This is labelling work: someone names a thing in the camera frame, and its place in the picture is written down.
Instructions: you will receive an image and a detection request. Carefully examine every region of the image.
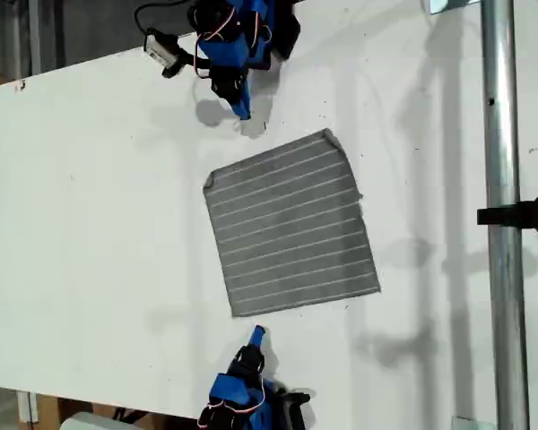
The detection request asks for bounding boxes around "grey striped towel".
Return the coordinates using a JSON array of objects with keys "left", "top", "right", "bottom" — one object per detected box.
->
[{"left": 203, "top": 127, "right": 383, "bottom": 319}]

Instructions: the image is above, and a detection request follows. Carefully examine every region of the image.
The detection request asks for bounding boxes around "white plastic object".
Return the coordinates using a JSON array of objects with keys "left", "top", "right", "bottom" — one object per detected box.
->
[{"left": 61, "top": 410, "right": 118, "bottom": 430}]

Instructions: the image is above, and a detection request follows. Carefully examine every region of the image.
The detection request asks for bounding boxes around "white table leg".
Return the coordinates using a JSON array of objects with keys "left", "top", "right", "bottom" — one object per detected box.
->
[{"left": 16, "top": 389, "right": 39, "bottom": 425}]

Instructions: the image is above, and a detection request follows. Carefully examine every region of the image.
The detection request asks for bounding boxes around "black clamp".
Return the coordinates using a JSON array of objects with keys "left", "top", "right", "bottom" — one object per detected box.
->
[{"left": 476, "top": 190, "right": 538, "bottom": 237}]

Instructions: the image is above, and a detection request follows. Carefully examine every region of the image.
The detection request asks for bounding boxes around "red white servo wire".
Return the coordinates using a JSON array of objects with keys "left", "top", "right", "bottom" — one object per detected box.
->
[
  {"left": 193, "top": 11, "right": 241, "bottom": 81},
  {"left": 197, "top": 374, "right": 267, "bottom": 427}
]

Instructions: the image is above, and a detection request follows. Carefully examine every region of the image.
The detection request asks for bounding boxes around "black camera stalk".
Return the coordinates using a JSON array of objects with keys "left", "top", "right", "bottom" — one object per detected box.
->
[
  {"left": 161, "top": 49, "right": 204, "bottom": 80},
  {"left": 273, "top": 387, "right": 312, "bottom": 405}
]

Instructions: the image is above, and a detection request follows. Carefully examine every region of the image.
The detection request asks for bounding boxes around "black camera box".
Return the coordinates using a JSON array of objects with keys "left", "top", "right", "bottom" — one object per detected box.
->
[
  {"left": 142, "top": 27, "right": 182, "bottom": 68},
  {"left": 284, "top": 394, "right": 308, "bottom": 430}
]

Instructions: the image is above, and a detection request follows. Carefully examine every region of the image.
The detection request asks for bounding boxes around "black camera cable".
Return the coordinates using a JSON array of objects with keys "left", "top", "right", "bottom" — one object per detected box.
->
[{"left": 133, "top": 3, "right": 195, "bottom": 35}]

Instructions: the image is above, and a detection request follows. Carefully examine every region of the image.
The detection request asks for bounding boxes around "steel post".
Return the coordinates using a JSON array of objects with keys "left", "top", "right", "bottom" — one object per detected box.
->
[{"left": 479, "top": 0, "right": 531, "bottom": 430}]

